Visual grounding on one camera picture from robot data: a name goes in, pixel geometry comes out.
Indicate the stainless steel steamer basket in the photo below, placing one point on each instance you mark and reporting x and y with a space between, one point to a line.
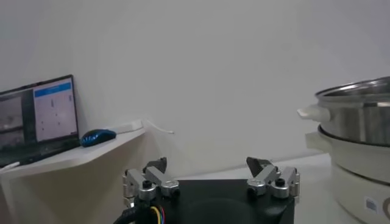
359 121

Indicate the white power box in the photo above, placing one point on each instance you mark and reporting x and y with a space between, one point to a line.
128 126

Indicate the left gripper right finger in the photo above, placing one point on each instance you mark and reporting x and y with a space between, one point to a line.
268 178

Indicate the black laptop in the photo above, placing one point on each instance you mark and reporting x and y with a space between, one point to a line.
36 121

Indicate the blue computer mouse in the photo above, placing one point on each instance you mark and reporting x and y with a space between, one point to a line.
97 137

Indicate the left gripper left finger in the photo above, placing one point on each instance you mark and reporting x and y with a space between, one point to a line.
161 179

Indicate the cream electric cooker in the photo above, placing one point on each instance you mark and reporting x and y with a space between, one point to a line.
359 170

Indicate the white side table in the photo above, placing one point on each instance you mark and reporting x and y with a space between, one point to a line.
76 155

